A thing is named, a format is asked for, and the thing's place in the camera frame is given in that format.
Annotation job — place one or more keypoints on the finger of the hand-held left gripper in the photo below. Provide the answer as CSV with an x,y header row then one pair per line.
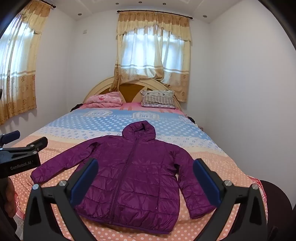
x,y
11,135
38,143

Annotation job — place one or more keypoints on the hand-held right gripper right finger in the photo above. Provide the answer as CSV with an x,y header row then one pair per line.
x,y
207,183

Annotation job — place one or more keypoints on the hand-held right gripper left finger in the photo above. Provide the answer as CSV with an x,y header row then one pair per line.
x,y
84,183

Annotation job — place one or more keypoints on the purple hooded puffer jacket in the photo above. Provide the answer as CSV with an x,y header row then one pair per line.
x,y
136,176

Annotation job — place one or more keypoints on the person's left hand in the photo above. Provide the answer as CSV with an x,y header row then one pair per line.
x,y
10,197

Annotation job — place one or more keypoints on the beige side window curtain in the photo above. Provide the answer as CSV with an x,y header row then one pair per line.
x,y
20,92

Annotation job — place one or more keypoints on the dark cloth beside bed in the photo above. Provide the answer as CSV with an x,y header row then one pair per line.
x,y
76,107

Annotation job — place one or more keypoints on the dark items beside bed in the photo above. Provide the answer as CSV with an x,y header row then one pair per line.
x,y
193,120

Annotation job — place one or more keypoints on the bed with dotted sheet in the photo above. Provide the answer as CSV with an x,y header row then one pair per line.
x,y
161,125

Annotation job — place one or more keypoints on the pink folded blanket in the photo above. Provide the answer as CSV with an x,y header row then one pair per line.
x,y
104,99

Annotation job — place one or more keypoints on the striped pillow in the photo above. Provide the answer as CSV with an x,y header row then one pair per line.
x,y
158,98

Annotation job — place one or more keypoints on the cream wooden headboard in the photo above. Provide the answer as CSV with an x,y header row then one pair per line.
x,y
129,91

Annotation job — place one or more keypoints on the dark curtain rod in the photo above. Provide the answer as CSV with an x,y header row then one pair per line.
x,y
120,11

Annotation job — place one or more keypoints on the beige curtain above headboard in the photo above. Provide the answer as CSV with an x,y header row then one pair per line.
x,y
152,25

